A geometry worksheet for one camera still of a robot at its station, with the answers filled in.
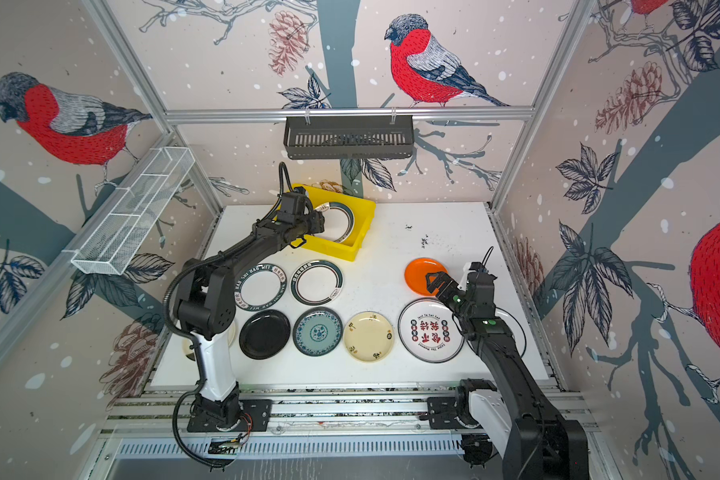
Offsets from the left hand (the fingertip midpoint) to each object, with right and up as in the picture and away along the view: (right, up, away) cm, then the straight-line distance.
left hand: (316, 216), depth 96 cm
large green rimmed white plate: (+6, -1, +15) cm, 16 cm away
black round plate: (-14, -36, -8) cm, 40 cm away
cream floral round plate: (+17, -36, -10) cm, 41 cm away
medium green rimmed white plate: (0, -22, +2) cm, 22 cm away
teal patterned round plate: (+2, -35, -8) cm, 36 cm away
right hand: (+37, -20, -12) cm, 43 cm away
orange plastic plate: (+33, -18, +2) cm, 38 cm away
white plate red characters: (+36, -35, -8) cm, 50 cm away
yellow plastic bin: (+15, +3, +15) cm, 21 cm away
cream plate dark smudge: (-34, -39, -13) cm, 53 cm away
